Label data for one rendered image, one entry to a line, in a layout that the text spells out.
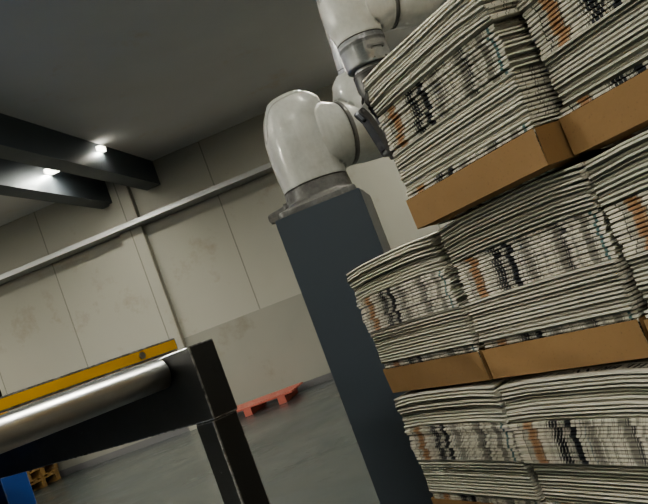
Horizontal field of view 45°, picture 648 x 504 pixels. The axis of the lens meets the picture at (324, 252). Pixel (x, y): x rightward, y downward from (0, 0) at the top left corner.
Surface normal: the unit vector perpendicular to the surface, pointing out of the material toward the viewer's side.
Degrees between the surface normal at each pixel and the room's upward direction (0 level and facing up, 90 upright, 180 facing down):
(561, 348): 91
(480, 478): 90
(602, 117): 91
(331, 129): 91
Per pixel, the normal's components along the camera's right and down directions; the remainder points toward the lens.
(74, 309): -0.18, -0.01
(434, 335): -0.84, 0.29
